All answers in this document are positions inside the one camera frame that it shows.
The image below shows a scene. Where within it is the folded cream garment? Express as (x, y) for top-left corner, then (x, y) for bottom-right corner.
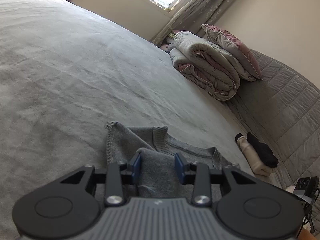
(234, 133), (275, 177)

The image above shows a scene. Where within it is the folded black garment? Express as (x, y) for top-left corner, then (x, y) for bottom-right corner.
(247, 132), (279, 168)

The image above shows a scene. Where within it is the grey bed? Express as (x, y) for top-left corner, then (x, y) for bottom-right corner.
(0, 0), (288, 240)

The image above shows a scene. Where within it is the pink grey cloth bundle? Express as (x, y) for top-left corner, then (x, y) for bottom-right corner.
(160, 30), (178, 53)

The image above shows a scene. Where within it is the grey pink pillow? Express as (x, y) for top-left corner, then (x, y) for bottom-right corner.
(201, 24), (263, 82)

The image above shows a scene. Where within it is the grey quilted bedspread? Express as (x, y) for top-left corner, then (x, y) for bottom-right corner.
(226, 49), (320, 193)

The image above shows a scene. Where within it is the grey floral curtain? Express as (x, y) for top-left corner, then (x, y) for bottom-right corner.
(150, 0), (250, 45)

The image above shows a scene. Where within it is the folded grey pink quilt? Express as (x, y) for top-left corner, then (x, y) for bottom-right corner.
(170, 31), (241, 102)

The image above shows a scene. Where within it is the grey patterned knit sweater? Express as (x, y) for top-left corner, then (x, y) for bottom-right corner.
(104, 121), (240, 198)

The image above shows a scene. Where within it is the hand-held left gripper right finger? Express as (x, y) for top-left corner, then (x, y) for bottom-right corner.
(174, 152), (258, 207)

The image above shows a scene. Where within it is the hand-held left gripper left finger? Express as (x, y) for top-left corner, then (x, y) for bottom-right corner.
(60, 152), (143, 207)

